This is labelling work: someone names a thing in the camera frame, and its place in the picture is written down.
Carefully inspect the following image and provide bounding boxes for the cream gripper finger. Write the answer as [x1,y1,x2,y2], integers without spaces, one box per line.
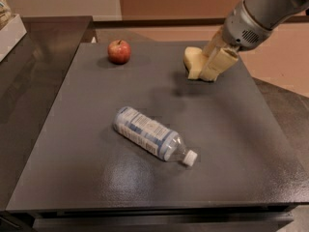
[202,28,228,57]
[199,47,239,81]

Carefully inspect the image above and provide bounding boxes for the yellow sponge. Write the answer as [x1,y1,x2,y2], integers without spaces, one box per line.
[183,46,208,80]

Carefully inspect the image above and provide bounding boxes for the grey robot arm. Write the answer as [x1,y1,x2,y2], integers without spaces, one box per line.
[199,0,309,81]

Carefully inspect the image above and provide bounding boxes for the red apple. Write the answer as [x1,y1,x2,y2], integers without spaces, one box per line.
[107,40,131,65]

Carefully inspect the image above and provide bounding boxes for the clear plastic water bottle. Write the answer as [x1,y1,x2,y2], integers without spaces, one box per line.
[113,106,198,167]

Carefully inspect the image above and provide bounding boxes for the dark side table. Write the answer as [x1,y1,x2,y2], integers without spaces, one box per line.
[0,15,93,213]

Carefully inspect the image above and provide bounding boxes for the white box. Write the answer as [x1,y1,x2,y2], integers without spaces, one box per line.
[0,14,27,62]

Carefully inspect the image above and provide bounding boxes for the striped object on box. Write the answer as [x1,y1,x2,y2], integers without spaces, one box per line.
[0,0,12,29]

